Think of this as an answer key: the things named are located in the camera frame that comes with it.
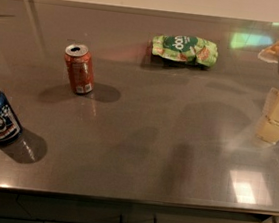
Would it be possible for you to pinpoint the green rice chip bag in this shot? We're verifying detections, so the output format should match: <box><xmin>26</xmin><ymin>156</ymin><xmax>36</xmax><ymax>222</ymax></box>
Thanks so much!
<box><xmin>151</xmin><ymin>35</ymin><xmax>219</xmax><ymax>67</ymax></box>

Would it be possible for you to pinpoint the orange-red soda can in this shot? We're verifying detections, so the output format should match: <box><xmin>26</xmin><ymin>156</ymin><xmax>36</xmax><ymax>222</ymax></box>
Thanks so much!
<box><xmin>64</xmin><ymin>44</ymin><xmax>94</xmax><ymax>95</ymax></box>

